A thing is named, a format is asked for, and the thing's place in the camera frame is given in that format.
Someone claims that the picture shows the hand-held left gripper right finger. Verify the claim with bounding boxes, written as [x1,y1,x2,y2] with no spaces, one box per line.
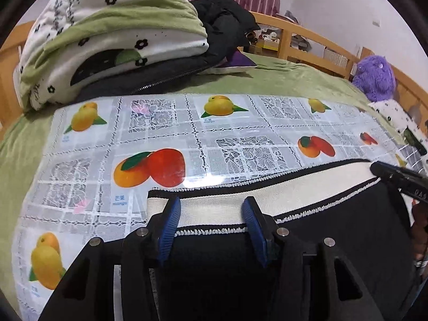
[241,196,385,321]

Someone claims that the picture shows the fruit print plastic tablecloth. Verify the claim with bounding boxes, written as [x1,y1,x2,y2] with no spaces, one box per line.
[10,94,418,321]

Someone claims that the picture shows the wooden bed frame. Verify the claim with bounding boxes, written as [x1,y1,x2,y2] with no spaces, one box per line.
[0,10,428,141]

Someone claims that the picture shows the purple plush toy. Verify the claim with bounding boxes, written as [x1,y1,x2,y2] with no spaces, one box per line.
[352,55,397,102]

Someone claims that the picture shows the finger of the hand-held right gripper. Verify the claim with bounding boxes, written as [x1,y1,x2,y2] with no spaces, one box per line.
[369,160,428,188]

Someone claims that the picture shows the green bed sheet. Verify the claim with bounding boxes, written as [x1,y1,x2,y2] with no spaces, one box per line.
[0,52,408,188]

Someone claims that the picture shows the folded white green floral quilt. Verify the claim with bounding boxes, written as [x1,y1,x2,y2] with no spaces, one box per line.
[18,0,209,111]

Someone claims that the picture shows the yellow cardboard box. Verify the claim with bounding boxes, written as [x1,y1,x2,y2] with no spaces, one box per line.
[256,37,280,57]

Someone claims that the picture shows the white floral pillow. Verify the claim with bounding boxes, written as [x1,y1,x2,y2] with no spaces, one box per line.
[368,100,428,148]

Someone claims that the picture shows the black pants with white waistband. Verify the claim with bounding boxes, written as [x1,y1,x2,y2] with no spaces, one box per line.
[145,158,425,321]

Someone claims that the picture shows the black jacket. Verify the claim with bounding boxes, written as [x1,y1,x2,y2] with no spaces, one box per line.
[75,0,261,102]

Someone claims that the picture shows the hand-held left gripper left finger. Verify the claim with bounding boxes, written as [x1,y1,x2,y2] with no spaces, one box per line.
[38,197,182,321]

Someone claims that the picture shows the person's right hand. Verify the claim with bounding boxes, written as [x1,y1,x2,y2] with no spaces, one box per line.
[411,202,428,268]

